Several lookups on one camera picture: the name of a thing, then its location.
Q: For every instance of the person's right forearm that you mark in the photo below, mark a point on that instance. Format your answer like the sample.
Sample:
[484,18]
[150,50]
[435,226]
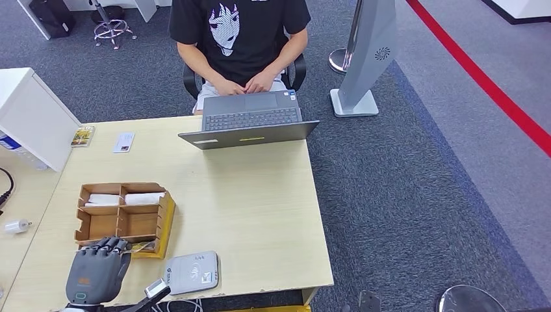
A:
[198,62]

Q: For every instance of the person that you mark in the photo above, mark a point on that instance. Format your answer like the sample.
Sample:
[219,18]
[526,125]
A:
[241,51]

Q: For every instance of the grey white card reader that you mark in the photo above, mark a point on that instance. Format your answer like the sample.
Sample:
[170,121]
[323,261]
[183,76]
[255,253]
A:
[189,274]

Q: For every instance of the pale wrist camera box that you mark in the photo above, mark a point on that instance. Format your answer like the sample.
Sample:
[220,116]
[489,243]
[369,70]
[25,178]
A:
[156,288]

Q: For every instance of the chrome stanchion post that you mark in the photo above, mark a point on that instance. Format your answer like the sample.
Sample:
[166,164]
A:
[340,60]

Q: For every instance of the white card stack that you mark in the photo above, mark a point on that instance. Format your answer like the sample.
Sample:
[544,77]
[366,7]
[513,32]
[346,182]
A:
[144,198]
[105,199]

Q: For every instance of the white platform with black edge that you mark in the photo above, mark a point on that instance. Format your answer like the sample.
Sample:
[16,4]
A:
[525,8]

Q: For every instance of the white power adapter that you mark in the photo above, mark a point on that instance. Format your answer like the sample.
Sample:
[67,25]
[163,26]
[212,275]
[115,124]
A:
[16,226]

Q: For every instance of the clear bottle with blue label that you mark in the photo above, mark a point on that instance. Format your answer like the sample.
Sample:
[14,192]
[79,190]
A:
[13,145]

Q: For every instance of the chrome round dome base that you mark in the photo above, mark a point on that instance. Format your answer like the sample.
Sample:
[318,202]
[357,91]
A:
[469,300]

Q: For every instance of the black bag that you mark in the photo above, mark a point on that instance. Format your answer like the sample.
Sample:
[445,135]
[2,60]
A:
[51,17]

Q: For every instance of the yellow box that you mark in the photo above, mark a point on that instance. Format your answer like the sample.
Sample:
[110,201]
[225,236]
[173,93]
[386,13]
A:
[275,309]

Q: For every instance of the white ID card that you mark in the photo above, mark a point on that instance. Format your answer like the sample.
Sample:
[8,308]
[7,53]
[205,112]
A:
[124,142]

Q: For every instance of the dark grey laptop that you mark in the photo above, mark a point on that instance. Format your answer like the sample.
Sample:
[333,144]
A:
[249,117]

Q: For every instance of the chrome stool base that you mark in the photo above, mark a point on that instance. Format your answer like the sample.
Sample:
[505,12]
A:
[99,10]

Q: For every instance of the wooden card organiser box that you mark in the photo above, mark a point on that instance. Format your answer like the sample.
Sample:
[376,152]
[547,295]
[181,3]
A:
[142,221]

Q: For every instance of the person's right hand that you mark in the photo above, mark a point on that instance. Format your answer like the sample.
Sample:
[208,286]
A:
[230,88]

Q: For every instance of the person's left forearm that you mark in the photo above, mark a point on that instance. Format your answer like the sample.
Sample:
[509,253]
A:
[288,54]

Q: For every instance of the silver kiosk stand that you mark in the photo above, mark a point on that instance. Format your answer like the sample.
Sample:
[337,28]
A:
[370,43]

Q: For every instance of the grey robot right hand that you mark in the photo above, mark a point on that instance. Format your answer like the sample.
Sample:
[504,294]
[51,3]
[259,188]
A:
[369,302]

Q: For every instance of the yellow printed room key card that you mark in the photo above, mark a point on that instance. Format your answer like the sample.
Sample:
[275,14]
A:
[144,247]

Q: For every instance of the hotel card with yellow picture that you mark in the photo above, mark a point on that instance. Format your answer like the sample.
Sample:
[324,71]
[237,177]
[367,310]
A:
[83,136]

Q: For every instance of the white office desk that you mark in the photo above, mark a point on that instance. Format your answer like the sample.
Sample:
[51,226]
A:
[146,8]

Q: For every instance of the person's left hand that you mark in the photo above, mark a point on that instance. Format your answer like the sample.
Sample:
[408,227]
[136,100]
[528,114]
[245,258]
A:
[260,84]

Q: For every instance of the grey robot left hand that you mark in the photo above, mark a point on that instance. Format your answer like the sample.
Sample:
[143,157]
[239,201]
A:
[97,275]

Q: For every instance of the white cabinet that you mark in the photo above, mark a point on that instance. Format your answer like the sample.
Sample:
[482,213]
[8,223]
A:
[34,116]

